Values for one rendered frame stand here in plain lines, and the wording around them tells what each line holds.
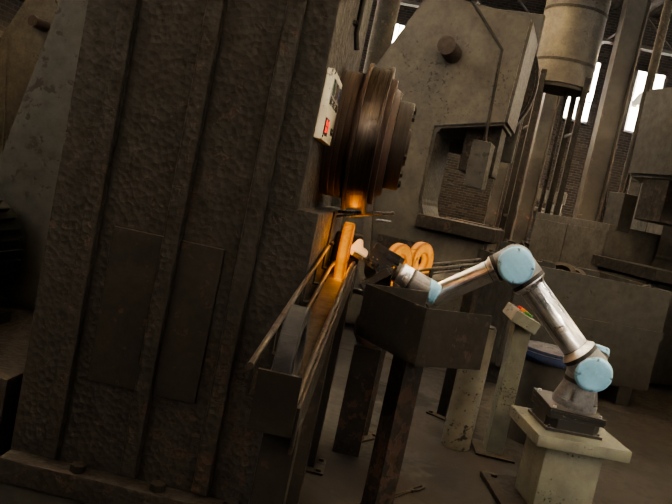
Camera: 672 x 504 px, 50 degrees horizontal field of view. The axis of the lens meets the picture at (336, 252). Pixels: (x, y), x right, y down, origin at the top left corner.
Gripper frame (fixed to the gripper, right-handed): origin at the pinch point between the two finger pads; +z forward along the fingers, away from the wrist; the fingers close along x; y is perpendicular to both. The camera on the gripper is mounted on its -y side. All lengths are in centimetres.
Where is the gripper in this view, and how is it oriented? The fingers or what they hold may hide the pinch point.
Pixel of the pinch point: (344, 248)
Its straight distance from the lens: 247.4
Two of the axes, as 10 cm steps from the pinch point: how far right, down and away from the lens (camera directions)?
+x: -0.8, 0.7, -9.9
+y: 5.0, -8.6, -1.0
